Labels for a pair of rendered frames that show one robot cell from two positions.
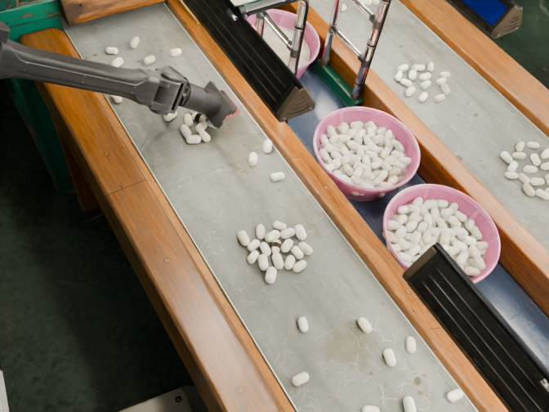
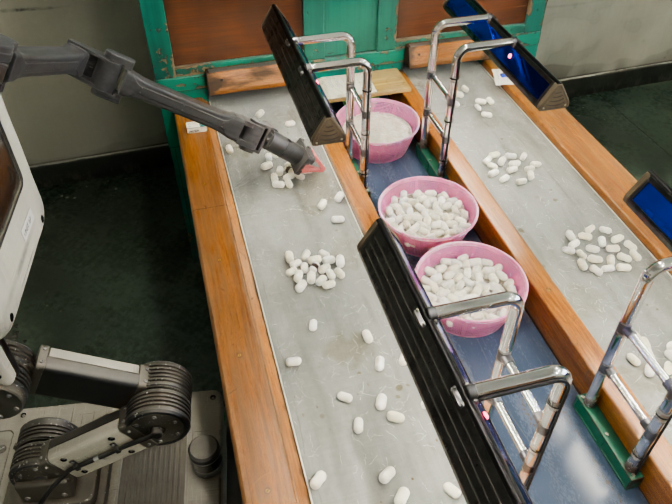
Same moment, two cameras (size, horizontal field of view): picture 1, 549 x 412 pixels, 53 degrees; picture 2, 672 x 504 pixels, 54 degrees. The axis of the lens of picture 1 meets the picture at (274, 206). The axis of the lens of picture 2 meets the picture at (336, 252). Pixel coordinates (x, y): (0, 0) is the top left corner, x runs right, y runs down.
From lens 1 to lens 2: 70 cm
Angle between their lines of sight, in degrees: 20
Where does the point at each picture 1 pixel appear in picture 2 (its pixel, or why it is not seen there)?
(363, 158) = (424, 218)
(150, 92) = (236, 129)
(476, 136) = (547, 216)
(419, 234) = (452, 281)
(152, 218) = (220, 230)
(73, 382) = not seen: hidden behind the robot
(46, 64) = (157, 91)
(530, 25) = not seen: outside the picture
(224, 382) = (228, 347)
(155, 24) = (283, 104)
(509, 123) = (588, 210)
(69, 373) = not seen: hidden behind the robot
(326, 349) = (326, 347)
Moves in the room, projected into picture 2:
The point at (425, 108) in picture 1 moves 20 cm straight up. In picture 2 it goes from (504, 188) to (517, 127)
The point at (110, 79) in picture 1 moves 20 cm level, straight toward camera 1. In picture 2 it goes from (204, 112) to (191, 159)
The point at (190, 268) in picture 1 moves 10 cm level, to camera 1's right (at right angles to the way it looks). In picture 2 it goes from (235, 268) to (271, 281)
